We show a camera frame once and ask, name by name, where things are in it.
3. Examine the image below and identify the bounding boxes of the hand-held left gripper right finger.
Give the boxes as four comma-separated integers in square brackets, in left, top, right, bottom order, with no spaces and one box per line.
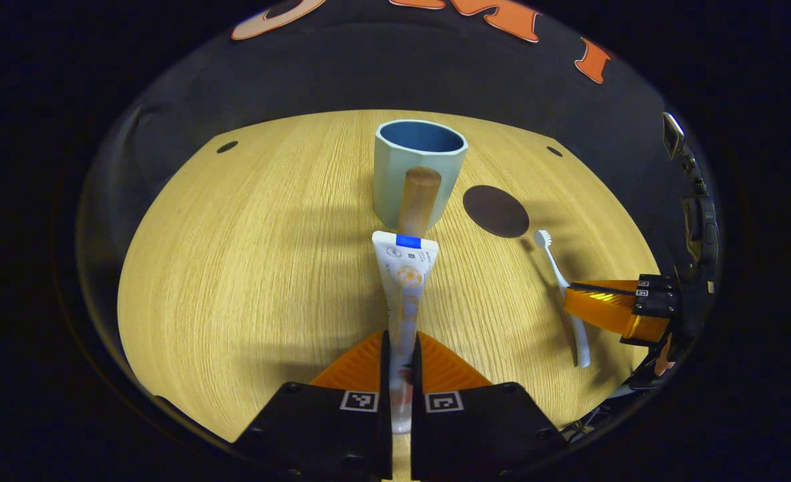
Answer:
[410,331,570,482]

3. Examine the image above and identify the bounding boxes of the white toothpaste tube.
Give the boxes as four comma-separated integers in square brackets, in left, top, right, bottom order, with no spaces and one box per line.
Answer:
[371,230,440,434]

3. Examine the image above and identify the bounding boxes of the dark brown round coaster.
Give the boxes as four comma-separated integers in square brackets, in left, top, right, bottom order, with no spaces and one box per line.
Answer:
[463,185,530,238]

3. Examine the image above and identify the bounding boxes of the wooden desktop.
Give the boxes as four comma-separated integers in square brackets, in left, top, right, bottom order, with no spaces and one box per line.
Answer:
[118,109,661,482]

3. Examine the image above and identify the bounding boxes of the black backdrop cloth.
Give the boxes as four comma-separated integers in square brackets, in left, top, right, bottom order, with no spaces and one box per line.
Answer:
[78,0,724,376]

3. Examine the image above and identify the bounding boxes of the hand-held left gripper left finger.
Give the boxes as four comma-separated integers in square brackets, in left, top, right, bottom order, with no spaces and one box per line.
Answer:
[232,330,393,482]

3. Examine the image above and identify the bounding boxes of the white toothbrush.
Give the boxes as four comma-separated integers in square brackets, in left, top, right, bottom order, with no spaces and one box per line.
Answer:
[534,230,592,368]

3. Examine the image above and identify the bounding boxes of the blue cup with wooden handle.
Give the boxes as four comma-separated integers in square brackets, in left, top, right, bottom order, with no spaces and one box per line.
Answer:
[373,119,468,236]

